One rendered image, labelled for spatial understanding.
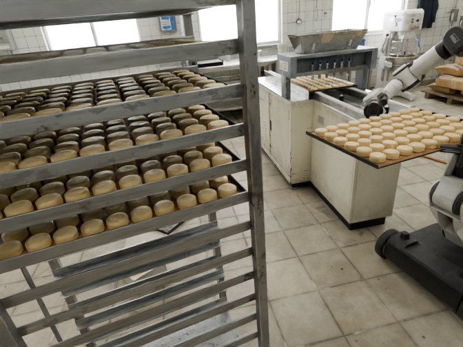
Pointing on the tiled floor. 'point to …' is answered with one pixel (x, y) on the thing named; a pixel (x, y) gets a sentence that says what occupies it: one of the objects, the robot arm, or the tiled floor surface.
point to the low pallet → (444, 96)
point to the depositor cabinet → (287, 131)
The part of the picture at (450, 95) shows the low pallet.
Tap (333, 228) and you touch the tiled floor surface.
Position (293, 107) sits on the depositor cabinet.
